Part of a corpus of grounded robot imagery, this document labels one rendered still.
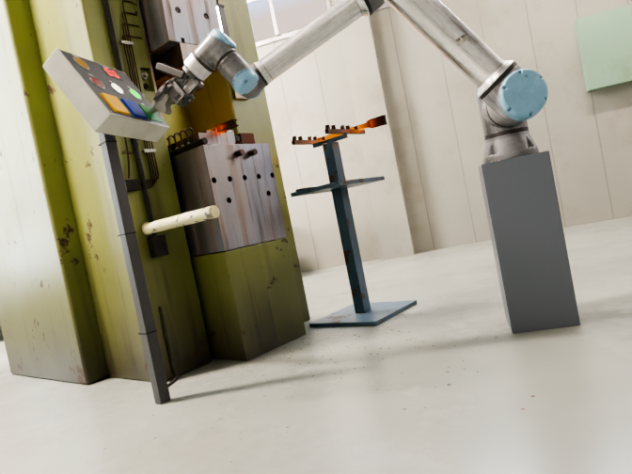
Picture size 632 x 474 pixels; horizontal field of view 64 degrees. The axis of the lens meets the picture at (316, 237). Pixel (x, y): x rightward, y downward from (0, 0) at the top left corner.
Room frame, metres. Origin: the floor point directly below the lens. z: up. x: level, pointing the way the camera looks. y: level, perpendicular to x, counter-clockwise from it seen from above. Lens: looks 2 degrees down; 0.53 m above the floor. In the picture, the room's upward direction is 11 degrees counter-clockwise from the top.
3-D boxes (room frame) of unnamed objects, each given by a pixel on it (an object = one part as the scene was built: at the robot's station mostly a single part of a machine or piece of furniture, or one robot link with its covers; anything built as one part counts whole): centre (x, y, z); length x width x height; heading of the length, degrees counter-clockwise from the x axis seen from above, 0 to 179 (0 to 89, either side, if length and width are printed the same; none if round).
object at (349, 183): (2.56, -0.16, 0.66); 0.40 x 0.30 x 0.02; 141
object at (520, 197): (1.84, -0.74, 0.30); 0.22 x 0.22 x 0.60; 75
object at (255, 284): (2.43, 0.47, 0.23); 0.56 x 0.38 x 0.47; 49
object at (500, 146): (1.84, -0.74, 0.65); 0.19 x 0.19 x 0.10
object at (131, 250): (1.77, 0.64, 0.54); 0.04 x 0.04 x 1.08; 49
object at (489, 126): (1.83, -0.74, 0.79); 0.17 x 0.15 x 0.18; 175
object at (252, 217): (2.43, 0.47, 0.69); 0.56 x 0.38 x 0.45; 49
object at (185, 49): (2.38, 0.50, 1.32); 0.42 x 0.20 x 0.10; 49
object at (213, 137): (2.38, 0.50, 0.96); 0.42 x 0.20 x 0.09; 49
